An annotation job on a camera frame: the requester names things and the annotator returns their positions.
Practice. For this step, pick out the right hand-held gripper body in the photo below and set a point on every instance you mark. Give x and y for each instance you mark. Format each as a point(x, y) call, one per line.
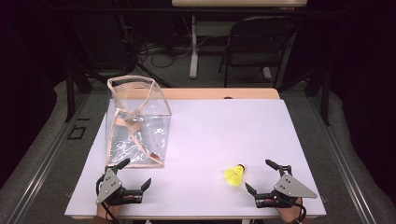
point(291, 188)

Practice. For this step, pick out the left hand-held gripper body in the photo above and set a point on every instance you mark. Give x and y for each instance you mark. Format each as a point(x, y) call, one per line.
point(109, 186)

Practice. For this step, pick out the yellow shuttlecock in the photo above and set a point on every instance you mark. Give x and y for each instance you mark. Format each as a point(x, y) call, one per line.
point(234, 176)

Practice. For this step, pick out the clear bag with beige trim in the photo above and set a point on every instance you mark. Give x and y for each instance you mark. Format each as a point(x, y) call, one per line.
point(140, 137)

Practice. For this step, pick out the person's right hand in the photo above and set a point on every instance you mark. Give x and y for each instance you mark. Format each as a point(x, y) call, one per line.
point(288, 212)

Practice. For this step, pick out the person's left hand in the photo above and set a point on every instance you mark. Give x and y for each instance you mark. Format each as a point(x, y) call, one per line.
point(105, 212)

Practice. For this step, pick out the white table cover sheet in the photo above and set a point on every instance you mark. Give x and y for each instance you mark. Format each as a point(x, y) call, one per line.
point(205, 137)

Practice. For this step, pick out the black metal stand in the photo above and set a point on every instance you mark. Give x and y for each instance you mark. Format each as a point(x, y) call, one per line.
point(325, 99)
point(70, 93)

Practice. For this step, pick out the black folding chair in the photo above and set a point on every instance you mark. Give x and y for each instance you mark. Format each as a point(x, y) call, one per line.
point(258, 40)

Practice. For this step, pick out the white-legged desk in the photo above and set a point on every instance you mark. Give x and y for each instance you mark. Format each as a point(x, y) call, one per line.
point(193, 46)

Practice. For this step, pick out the metal floor rail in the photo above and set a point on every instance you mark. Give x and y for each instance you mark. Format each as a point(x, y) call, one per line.
point(345, 161)
point(40, 169)

